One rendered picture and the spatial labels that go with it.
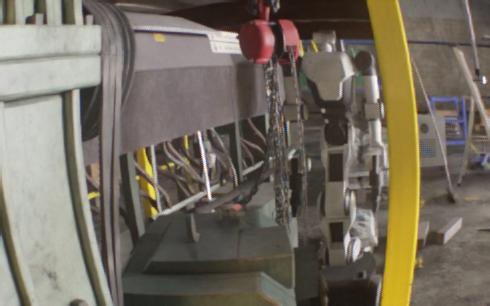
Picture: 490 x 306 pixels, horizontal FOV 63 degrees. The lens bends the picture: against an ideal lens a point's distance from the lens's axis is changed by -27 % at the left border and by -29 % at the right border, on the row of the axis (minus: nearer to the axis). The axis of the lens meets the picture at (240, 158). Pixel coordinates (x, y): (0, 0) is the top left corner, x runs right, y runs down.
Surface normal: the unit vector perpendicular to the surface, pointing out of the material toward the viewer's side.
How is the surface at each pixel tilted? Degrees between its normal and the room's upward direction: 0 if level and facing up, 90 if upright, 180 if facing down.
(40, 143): 90
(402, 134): 90
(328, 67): 90
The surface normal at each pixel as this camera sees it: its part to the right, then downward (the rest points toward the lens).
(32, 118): 0.93, -0.04
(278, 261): -0.02, 0.14
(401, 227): -0.35, 0.15
